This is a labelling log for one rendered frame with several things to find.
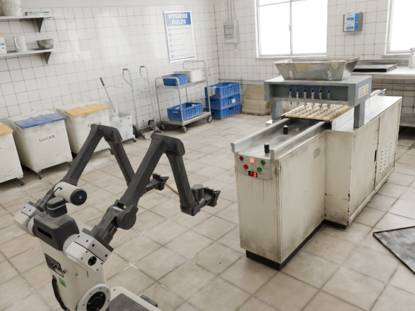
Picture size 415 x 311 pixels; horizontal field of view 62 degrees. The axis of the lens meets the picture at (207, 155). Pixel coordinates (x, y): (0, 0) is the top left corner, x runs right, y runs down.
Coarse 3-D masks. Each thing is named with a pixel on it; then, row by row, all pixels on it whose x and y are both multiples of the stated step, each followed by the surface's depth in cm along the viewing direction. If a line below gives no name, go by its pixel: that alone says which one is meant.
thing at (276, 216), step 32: (288, 128) 265; (288, 160) 216; (320, 160) 254; (256, 192) 226; (288, 192) 223; (320, 192) 263; (256, 224) 235; (288, 224) 231; (320, 224) 282; (256, 256) 249; (288, 256) 246
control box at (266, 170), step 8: (240, 152) 223; (240, 160) 223; (248, 160) 218; (256, 160) 214; (264, 160) 210; (240, 168) 225; (248, 168) 220; (256, 168) 216; (264, 168) 212; (256, 176) 218; (264, 176) 214
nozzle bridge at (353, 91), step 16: (272, 80) 276; (288, 80) 268; (304, 80) 261; (320, 80) 255; (352, 80) 242; (368, 80) 249; (272, 96) 281; (288, 96) 276; (336, 96) 251; (352, 96) 235; (368, 96) 254; (272, 112) 292
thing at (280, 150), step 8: (312, 128) 238; (320, 128) 248; (296, 136) 225; (304, 136) 231; (312, 136) 240; (280, 144) 212; (288, 144) 215; (296, 144) 224; (272, 152) 204; (280, 152) 209
